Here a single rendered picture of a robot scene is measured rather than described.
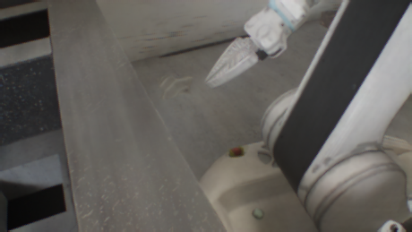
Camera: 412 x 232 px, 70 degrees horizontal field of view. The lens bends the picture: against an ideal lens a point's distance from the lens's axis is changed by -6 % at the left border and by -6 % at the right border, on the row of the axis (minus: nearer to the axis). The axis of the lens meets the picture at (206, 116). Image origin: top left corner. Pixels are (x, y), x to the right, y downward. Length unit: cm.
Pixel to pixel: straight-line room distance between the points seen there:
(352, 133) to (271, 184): 38
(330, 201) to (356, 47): 21
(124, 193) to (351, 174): 30
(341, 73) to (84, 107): 38
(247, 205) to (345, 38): 48
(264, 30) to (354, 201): 34
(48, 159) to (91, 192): 114
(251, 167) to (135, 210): 47
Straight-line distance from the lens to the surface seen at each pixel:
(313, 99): 49
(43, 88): 77
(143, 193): 37
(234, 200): 77
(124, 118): 48
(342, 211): 49
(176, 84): 170
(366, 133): 47
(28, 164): 153
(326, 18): 255
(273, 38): 60
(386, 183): 50
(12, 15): 106
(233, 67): 62
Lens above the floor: 95
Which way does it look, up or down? 39 degrees down
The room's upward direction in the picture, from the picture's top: 2 degrees counter-clockwise
